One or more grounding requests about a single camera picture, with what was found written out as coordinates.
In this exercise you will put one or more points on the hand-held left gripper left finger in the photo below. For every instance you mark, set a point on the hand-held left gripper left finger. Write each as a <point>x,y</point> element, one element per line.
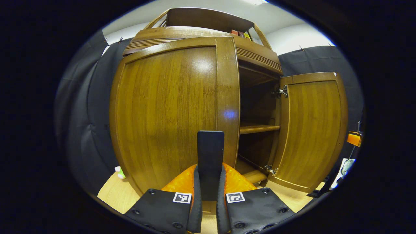
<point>162,211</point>

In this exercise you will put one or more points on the wooden double-door shoe cabinet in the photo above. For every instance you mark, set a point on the wooden double-door shoe cabinet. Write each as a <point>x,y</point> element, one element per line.
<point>169,107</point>

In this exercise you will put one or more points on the metal door hinge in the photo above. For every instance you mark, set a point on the metal door hinge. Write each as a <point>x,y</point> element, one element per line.
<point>281,91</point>
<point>270,169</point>

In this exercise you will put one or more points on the large ceiling light panel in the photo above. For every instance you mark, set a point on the large ceiling light panel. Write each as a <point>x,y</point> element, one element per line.
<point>258,1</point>

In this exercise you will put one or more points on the wooden shoe cabinet door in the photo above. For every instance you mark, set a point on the wooden shoe cabinet door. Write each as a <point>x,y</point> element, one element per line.
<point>162,113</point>
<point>312,130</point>

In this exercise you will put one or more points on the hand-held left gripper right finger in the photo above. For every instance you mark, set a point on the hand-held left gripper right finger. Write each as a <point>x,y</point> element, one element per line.
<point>256,211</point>

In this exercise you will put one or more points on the wooden inner cabinet shelf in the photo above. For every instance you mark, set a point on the wooden inner cabinet shelf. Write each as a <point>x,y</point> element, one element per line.
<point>258,129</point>

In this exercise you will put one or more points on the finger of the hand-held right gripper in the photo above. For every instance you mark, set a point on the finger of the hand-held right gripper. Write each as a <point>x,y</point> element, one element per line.
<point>353,139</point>

